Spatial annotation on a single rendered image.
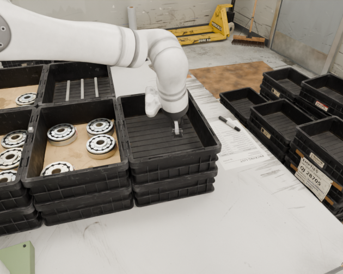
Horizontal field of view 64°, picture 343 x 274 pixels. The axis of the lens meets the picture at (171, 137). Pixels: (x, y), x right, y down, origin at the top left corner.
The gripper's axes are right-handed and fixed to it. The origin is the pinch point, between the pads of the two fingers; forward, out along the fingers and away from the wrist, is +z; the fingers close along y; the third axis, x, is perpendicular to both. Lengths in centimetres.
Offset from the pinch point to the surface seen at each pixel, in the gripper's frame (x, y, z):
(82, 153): 35.7, -1.1, 13.4
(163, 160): 5.3, -10.1, 2.5
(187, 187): -1.1, -14.9, 18.9
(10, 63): 140, 119, 91
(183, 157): -0.8, -9.1, 4.1
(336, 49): -170, 165, 169
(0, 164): 60, -6, 5
